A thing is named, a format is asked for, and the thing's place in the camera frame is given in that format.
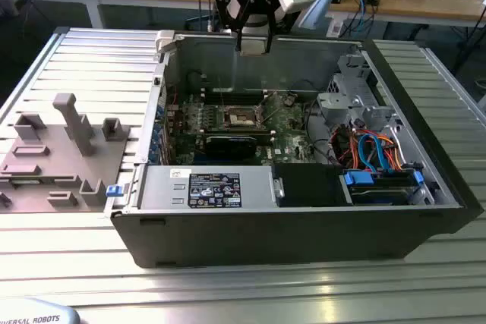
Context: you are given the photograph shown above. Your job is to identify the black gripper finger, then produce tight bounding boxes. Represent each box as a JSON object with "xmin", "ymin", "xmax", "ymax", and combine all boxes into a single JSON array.
[
  {"xmin": 214, "ymin": 0, "xmax": 250, "ymax": 53},
  {"xmin": 264, "ymin": 7, "xmax": 293, "ymax": 54}
]

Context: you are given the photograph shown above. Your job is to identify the CPU with silver lid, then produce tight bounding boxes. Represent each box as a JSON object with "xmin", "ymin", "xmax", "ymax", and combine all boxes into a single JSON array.
[{"xmin": 241, "ymin": 39, "xmax": 267, "ymax": 56}]

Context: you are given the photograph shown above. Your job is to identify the RAM slot white clips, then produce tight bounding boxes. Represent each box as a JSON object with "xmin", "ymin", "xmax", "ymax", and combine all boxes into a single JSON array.
[{"xmin": 204, "ymin": 90, "xmax": 268, "ymax": 96}]

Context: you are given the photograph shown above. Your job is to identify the CPU socket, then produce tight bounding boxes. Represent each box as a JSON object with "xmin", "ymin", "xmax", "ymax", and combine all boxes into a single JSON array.
[{"xmin": 222, "ymin": 105, "xmax": 267, "ymax": 130}]

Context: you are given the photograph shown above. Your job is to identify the white power strip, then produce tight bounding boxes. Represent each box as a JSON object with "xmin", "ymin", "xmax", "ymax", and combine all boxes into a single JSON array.
[{"xmin": 325, "ymin": 12, "xmax": 349, "ymax": 39}]

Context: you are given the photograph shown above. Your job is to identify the grey metal drive cage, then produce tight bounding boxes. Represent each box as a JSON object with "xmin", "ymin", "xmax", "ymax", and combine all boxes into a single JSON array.
[{"xmin": 315, "ymin": 53, "xmax": 406, "ymax": 127}]

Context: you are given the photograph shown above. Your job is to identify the installed RAM stick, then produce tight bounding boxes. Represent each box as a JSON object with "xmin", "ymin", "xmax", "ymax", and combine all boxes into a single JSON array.
[{"xmin": 204, "ymin": 130, "xmax": 275, "ymax": 140}]

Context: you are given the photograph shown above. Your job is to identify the green motherboard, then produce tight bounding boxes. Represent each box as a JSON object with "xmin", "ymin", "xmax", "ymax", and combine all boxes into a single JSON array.
[{"xmin": 166, "ymin": 90, "xmax": 320, "ymax": 168}]

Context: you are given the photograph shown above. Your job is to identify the black graphics card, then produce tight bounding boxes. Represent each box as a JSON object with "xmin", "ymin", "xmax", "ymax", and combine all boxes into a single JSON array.
[{"xmin": 204, "ymin": 134, "xmax": 275, "ymax": 159}]

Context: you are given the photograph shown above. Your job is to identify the hard disk in blue carrier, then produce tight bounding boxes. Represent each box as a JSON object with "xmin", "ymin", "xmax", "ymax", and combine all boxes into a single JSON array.
[{"xmin": 339, "ymin": 169, "xmax": 425, "ymax": 206}]

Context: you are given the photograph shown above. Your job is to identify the grey power supply unit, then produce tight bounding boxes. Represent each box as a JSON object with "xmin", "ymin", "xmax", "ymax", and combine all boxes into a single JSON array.
[{"xmin": 137, "ymin": 164, "xmax": 276, "ymax": 211}]

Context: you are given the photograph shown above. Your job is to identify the black PC case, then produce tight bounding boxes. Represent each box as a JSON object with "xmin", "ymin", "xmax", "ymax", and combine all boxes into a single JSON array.
[{"xmin": 103, "ymin": 27, "xmax": 485, "ymax": 270}]

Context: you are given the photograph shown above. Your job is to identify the grey parts rack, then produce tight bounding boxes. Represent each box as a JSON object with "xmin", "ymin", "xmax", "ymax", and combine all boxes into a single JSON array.
[{"xmin": 0, "ymin": 92, "xmax": 132, "ymax": 214}]

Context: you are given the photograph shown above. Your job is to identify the thin black wire loop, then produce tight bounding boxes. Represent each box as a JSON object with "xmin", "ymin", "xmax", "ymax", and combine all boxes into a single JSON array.
[{"xmin": 290, "ymin": 79, "xmax": 326, "ymax": 93}]

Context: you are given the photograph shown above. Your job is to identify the grey case release handle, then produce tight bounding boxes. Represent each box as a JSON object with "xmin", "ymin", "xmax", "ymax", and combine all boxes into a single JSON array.
[{"xmin": 155, "ymin": 30, "xmax": 179, "ymax": 54}]

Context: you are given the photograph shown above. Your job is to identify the thin red wire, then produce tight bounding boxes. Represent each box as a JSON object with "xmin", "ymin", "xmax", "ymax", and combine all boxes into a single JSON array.
[{"xmin": 166, "ymin": 83, "xmax": 180, "ymax": 108}]

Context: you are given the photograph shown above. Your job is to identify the thick black cable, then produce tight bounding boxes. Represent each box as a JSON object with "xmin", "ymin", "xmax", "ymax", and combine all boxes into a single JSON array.
[{"xmin": 302, "ymin": 99, "xmax": 337, "ymax": 168}]

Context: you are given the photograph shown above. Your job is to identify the blue flat data cable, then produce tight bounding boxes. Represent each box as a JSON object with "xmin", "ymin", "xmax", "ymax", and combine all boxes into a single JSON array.
[{"xmin": 358, "ymin": 132, "xmax": 398, "ymax": 173}]

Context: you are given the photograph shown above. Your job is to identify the orange red wire bundle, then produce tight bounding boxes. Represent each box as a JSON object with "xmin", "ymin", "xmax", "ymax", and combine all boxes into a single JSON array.
[{"xmin": 329, "ymin": 126, "xmax": 404, "ymax": 169}]

